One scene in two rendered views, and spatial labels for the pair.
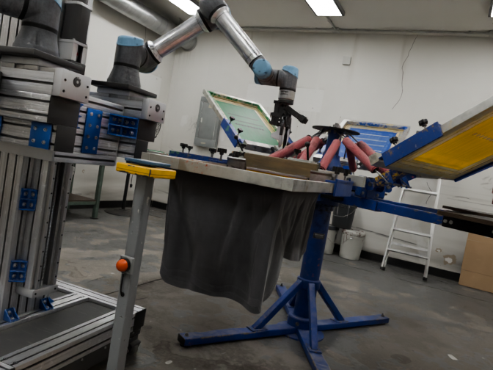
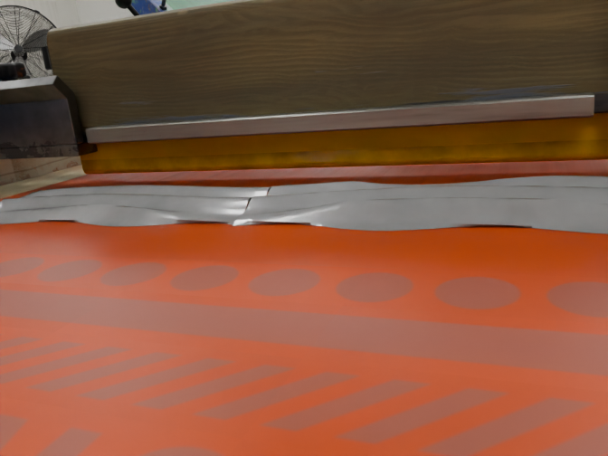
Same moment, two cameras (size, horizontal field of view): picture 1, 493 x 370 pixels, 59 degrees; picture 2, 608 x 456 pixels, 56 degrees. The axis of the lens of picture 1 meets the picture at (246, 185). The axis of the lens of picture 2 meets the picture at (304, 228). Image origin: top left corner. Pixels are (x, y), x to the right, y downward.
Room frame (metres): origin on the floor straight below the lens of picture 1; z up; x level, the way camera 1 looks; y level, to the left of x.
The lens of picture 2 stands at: (1.62, -0.11, 1.02)
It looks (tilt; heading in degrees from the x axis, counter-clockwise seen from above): 16 degrees down; 358
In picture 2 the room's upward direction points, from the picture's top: 6 degrees counter-clockwise
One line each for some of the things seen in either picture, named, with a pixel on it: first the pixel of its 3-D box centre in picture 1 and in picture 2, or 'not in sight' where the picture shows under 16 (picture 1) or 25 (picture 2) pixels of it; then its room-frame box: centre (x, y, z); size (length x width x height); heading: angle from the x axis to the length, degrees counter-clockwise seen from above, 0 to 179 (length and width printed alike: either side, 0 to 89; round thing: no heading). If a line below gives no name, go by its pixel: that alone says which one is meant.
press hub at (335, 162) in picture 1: (318, 228); not in sight; (2.73, -0.49, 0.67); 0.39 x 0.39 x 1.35
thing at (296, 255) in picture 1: (291, 244); not in sight; (1.64, -0.21, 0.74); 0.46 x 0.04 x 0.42; 155
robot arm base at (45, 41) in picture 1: (37, 41); not in sight; (1.53, 0.80, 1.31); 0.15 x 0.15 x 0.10
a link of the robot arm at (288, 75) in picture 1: (288, 78); not in sight; (1.98, -0.11, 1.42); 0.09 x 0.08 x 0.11; 79
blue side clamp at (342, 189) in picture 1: (339, 187); not in sight; (1.88, -0.40, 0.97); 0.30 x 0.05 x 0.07; 155
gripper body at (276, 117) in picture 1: (282, 114); not in sight; (1.99, -0.11, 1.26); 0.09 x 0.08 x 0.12; 65
